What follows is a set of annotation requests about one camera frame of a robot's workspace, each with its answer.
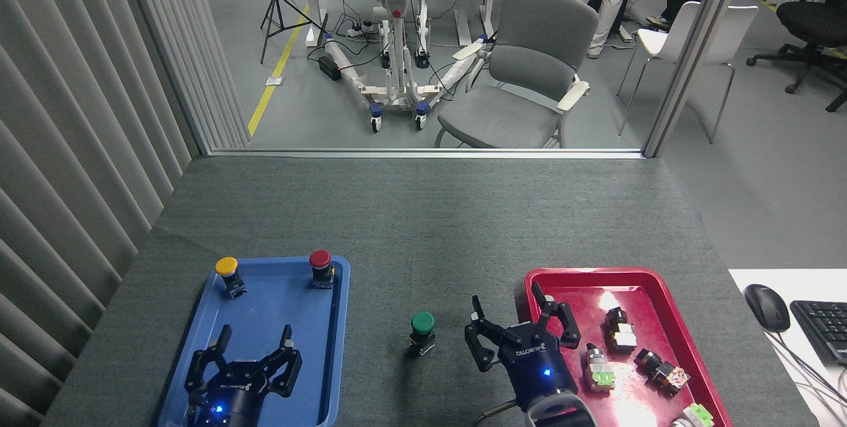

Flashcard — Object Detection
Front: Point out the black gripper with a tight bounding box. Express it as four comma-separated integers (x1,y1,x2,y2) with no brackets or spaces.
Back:
184,324,303,427
464,281,582,413

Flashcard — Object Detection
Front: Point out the green push button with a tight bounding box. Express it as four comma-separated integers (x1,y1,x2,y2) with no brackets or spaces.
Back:
408,312,437,357

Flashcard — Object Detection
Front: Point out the yellow push button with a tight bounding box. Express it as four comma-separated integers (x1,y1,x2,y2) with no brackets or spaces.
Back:
214,256,248,299

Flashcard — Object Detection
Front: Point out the red push button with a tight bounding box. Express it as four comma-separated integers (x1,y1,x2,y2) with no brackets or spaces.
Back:
308,250,335,290

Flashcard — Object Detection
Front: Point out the blue plastic tray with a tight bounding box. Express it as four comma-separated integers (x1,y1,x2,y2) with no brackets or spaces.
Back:
157,256,351,427

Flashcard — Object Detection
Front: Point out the red plastic tray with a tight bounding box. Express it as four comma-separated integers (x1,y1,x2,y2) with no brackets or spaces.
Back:
523,267,734,427

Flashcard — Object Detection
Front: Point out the black computer mouse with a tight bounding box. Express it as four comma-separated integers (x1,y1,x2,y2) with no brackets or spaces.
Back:
743,283,791,333

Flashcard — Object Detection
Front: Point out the grey armchair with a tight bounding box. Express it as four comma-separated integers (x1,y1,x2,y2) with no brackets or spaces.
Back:
433,0,600,148

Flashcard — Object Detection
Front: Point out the black keyboard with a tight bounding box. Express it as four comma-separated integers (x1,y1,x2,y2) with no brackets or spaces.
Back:
789,300,847,367

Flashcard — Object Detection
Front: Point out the white wheeled stand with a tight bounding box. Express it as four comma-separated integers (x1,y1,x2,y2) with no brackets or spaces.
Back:
323,0,494,133

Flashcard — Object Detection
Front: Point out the black tripod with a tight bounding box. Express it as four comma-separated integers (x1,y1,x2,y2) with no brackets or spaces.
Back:
260,0,328,65

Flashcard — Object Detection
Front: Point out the white chair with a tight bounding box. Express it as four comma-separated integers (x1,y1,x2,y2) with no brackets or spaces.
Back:
617,1,760,144

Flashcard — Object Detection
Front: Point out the black office chair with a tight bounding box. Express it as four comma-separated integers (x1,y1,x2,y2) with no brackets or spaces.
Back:
746,0,847,113

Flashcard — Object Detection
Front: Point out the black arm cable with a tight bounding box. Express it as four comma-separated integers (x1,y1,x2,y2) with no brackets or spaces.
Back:
475,401,525,427

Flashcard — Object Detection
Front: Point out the silver green switch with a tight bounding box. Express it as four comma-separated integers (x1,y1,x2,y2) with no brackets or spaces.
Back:
580,343,616,393

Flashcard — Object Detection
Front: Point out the black white switch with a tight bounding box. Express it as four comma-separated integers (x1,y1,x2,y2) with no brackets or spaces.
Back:
604,307,638,354

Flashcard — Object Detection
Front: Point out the black amber switch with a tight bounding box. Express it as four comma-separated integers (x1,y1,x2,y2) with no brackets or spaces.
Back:
633,348,691,397

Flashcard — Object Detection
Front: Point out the white green switch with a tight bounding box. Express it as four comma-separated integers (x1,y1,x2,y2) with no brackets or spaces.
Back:
670,403,715,427

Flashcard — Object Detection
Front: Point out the black mouse cable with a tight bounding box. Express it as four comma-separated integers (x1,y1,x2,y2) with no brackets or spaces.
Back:
771,331,847,408

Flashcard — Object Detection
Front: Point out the silver post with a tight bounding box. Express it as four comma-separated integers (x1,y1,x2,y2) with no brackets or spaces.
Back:
642,0,752,158

